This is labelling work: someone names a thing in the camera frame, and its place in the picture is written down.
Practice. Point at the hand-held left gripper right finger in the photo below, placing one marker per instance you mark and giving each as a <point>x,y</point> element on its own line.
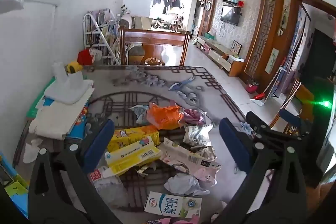
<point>233,145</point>

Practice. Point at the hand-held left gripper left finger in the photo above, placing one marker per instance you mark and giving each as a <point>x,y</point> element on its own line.
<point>99,142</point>

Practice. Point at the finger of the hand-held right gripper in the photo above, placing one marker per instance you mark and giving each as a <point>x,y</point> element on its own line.
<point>290,119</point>
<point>265,132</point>

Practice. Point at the foil snack wrapper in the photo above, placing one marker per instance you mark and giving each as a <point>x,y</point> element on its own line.
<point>206,153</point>

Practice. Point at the yellow white barcode box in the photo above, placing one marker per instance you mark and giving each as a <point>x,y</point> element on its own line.
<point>131,157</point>

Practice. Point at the yellow cardboard box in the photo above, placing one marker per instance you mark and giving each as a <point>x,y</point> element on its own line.
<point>136,136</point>

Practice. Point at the silver foil wrapper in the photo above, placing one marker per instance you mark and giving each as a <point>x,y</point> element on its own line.
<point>197,134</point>

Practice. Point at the red-label clear packet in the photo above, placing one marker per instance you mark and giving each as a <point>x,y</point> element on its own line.
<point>105,182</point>

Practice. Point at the pink white carton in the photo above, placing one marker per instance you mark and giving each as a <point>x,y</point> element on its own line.
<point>186,161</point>

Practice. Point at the purple silver wrapper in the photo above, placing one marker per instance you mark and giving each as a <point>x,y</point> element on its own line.
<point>193,115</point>

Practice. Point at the white paper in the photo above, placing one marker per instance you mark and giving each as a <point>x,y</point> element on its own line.
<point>183,183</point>

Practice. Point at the orange plastic bag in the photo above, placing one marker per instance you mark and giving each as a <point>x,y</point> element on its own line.
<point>164,115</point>

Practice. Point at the white green milk carton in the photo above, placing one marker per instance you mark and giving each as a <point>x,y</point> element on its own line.
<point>173,204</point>

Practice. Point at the carved wooden chair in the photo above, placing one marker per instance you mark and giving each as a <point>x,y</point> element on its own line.
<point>288,100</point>

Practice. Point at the colourful children's book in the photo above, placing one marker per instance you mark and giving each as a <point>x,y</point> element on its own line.
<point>78,126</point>

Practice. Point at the red dustpan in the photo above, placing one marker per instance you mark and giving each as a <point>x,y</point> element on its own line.
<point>258,97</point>

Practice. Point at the gold foil scrap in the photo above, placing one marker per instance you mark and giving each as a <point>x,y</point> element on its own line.
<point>143,169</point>

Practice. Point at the short scroll painting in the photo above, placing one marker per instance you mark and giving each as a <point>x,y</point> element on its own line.
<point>272,60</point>

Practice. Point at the blue printed banner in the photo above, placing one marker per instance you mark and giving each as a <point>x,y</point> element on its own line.
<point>296,56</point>

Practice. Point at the yellow plush toy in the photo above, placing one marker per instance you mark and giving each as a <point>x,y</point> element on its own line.
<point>73,67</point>

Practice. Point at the red bag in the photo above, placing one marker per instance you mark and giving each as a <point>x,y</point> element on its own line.
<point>84,56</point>

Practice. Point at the diamond pattern framed picture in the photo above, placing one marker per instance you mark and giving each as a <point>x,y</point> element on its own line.
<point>236,47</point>

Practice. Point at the wooden television cabinet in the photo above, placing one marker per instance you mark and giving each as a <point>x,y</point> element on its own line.
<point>220,52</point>

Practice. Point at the blue green toy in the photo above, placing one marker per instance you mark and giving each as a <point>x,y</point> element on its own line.
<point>13,187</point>

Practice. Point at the pink packet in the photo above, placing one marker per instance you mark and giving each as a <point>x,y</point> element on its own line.
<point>170,221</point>

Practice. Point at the tall scroll painting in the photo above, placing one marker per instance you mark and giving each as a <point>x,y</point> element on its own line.
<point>284,13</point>

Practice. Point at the white metal book rack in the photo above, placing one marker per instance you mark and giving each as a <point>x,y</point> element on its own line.
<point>99,35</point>

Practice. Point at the plain wooden chair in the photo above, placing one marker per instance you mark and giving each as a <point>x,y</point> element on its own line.
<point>155,40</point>

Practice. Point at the white electric scooter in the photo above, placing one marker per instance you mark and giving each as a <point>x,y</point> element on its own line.
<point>161,23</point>

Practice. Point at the hanging clothes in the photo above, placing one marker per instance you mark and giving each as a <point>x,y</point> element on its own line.
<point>168,0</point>

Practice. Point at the wall television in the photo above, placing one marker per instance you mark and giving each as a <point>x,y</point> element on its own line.
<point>230,15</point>

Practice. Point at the round wall clock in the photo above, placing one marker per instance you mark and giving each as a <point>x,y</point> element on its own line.
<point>208,6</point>

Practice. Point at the white wall pipe casing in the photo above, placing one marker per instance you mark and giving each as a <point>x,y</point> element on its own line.
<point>26,0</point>

